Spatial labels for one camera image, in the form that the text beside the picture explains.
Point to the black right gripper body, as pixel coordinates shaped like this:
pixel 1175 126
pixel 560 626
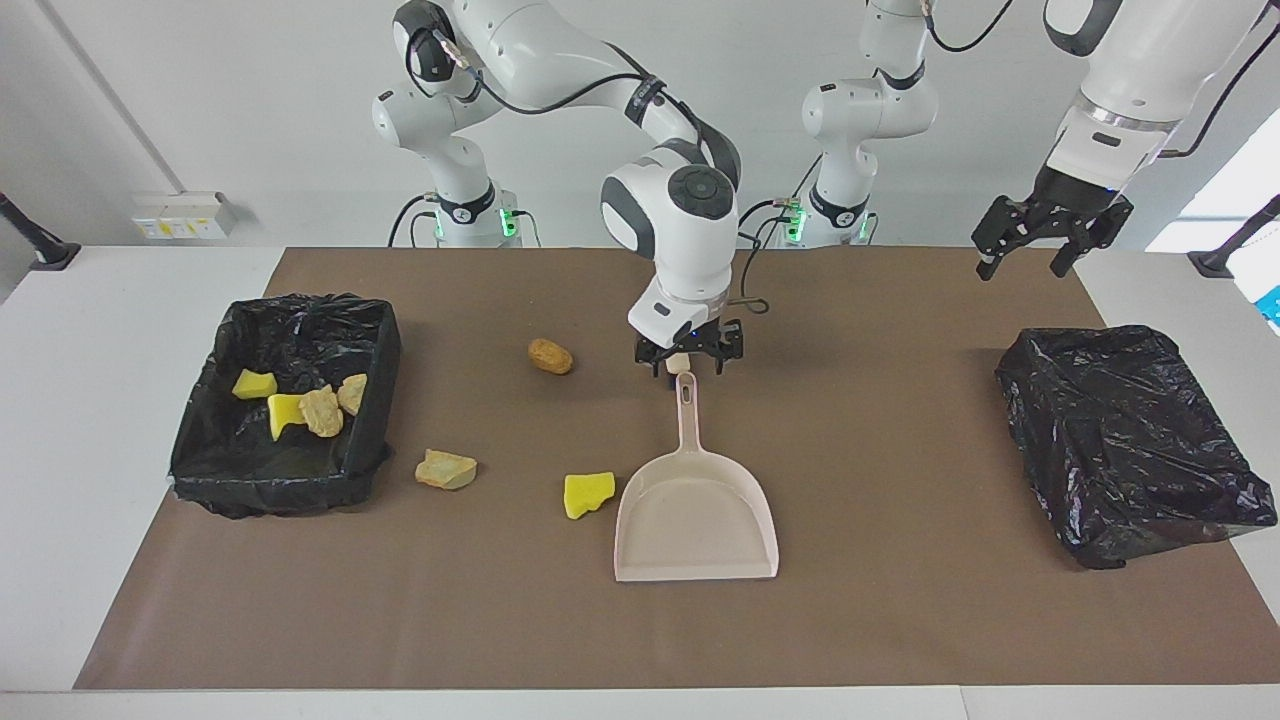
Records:
pixel 690 345

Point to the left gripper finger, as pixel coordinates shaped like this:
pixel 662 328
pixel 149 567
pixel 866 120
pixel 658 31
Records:
pixel 1005 228
pixel 1090 240

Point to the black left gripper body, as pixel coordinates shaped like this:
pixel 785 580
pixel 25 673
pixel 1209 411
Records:
pixel 1080 210

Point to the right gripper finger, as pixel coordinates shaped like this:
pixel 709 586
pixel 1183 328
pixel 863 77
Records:
pixel 652 361
pixel 728 348

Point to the beige brush with black bristles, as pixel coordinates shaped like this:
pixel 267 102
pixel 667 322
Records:
pixel 679 363

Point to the yellow sponge piece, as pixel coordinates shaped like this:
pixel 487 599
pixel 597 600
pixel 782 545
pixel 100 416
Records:
pixel 283 412
pixel 585 496

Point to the pale pink plastic dustpan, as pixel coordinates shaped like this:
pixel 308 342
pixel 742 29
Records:
pixel 695 520

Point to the pale tan pastry piece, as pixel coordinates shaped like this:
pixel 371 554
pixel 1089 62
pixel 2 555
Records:
pixel 446 469

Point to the striped orange croissant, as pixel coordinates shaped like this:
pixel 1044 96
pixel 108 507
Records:
pixel 352 393
pixel 321 412

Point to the yellow sponge with green layer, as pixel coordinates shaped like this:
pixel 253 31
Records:
pixel 254 385

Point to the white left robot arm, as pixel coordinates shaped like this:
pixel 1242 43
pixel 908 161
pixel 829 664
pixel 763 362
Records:
pixel 870 110

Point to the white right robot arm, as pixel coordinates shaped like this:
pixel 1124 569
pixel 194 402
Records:
pixel 680 250

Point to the bin covered by black bag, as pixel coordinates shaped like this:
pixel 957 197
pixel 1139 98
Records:
pixel 1120 450

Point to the bin lined with black bag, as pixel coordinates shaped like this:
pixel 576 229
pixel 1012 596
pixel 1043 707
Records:
pixel 250 480

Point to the brown potato-shaped bread roll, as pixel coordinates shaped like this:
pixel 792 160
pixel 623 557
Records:
pixel 551 356

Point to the black clamp stand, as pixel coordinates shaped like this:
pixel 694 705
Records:
pixel 1215 262
pixel 50 255

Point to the white box with blue label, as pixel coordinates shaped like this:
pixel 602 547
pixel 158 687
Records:
pixel 1265 275

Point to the brown table mat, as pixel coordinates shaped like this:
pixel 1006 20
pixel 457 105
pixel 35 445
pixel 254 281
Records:
pixel 600 640

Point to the white wall socket box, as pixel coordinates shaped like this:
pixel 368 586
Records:
pixel 185 213

